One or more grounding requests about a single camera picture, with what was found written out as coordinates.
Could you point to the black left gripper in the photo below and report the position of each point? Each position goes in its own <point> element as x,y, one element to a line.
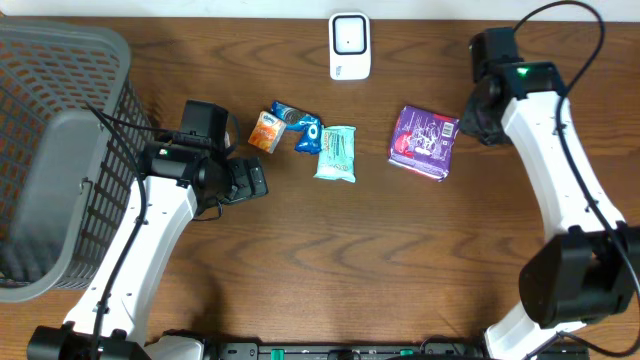
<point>251,179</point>

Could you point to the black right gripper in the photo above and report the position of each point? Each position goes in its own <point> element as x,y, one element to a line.
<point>470,122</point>

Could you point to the purple snack package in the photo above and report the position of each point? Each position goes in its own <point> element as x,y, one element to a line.
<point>423,141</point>

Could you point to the orange tissue pack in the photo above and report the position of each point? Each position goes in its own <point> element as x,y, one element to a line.
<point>267,132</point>

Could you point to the blue cookie packet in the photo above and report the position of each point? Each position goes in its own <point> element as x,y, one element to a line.
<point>309,126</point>

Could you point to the teal wipes packet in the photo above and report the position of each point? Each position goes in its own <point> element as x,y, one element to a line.
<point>337,157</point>

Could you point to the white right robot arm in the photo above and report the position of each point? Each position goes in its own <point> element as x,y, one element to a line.
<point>584,271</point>

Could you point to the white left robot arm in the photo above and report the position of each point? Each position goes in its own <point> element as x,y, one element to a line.
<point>177,184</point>

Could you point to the white barcode scanner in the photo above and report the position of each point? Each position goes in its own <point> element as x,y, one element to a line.
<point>350,50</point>

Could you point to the grey plastic basket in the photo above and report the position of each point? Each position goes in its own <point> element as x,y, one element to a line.
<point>69,118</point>

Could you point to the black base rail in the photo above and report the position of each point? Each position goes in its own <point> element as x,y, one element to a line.
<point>433,349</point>

